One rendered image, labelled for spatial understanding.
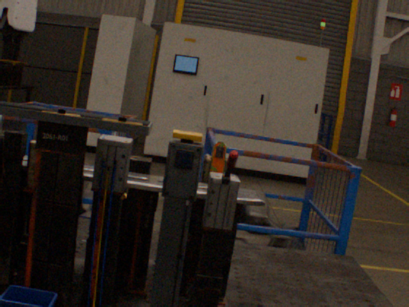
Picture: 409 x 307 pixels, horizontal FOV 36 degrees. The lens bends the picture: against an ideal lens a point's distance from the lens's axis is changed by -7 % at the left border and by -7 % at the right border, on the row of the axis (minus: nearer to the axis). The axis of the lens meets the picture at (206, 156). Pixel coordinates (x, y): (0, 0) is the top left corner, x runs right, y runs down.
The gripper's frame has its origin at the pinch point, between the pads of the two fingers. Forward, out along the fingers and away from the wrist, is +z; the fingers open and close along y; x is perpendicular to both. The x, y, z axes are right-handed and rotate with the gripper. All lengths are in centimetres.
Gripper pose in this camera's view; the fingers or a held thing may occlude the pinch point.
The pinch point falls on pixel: (11, 51)
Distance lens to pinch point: 156.6
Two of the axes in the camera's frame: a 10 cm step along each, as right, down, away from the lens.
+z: -1.5, 9.8, 1.0
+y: 2.6, -0.6, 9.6
